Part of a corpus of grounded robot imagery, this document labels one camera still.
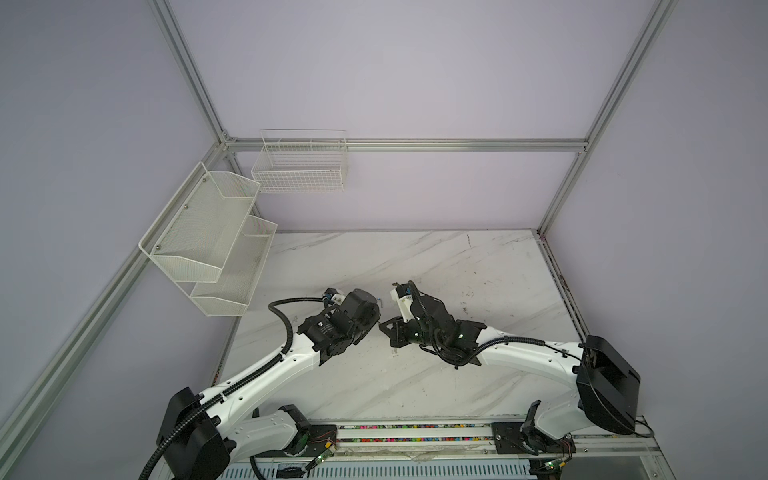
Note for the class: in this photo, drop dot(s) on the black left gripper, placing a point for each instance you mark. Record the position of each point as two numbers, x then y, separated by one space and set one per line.
372 319

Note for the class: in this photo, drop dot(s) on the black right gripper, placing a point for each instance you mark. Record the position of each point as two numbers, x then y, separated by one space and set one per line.
394 333

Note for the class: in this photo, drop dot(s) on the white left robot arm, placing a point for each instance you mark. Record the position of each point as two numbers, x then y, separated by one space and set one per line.
202 433

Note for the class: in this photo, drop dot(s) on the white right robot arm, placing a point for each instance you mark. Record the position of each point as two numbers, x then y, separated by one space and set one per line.
602 388

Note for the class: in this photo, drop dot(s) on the white ventilated cover strip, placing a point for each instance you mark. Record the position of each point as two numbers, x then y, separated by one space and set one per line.
389 469

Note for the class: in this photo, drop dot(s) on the white mesh two-tier shelf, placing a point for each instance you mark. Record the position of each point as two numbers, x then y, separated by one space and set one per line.
210 243

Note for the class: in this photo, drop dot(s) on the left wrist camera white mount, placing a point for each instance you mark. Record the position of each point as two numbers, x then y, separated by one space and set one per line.
332 297

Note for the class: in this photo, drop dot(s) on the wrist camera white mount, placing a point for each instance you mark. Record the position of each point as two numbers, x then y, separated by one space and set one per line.
402 296
332 297

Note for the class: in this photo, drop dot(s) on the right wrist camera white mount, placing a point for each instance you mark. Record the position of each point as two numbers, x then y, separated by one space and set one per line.
402 296

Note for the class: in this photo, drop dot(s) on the aluminium table edge rail right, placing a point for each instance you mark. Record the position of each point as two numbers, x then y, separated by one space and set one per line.
562 286

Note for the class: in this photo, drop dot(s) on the white wire basket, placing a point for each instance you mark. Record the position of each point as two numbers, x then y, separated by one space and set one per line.
301 161

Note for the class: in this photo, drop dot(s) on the aluminium frame horizontal back bar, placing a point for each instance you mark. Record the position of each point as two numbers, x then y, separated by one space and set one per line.
417 145

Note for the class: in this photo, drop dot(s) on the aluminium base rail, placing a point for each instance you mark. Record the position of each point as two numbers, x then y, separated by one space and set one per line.
586 454

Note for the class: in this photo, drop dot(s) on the aluminium frame left wall bar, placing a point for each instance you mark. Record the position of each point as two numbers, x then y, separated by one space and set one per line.
99 402

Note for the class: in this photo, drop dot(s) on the aluminium frame post back left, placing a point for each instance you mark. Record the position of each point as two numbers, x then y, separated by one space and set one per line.
172 32

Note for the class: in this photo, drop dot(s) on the aluminium frame post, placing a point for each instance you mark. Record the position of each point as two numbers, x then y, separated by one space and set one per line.
172 32
638 53

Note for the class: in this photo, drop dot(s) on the aluminium frame post back right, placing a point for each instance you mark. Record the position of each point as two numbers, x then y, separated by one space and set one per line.
638 53

